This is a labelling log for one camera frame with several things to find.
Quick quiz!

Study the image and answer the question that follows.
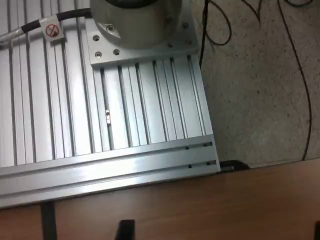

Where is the black looped floor cable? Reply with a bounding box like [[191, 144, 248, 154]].
[[199, 0, 233, 65]]

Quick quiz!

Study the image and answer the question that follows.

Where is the aluminium profile platform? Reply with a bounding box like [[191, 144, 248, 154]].
[[0, 0, 221, 210]]

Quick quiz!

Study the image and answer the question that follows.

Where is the black strip on table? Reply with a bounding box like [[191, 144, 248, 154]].
[[40, 201, 57, 240]]

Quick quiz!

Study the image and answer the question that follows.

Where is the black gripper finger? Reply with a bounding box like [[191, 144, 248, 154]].
[[113, 219, 136, 240]]

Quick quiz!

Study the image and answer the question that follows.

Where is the long black hanging cable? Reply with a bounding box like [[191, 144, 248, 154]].
[[277, 0, 314, 161]]

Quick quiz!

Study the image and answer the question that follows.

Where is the aluminium robot mounting plate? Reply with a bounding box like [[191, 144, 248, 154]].
[[84, 0, 202, 67]]

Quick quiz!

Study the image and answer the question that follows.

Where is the silver and black connector cable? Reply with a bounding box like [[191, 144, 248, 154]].
[[0, 8, 93, 43]]

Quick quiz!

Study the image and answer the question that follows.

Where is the white warning tag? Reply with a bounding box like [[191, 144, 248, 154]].
[[40, 16, 65, 47]]

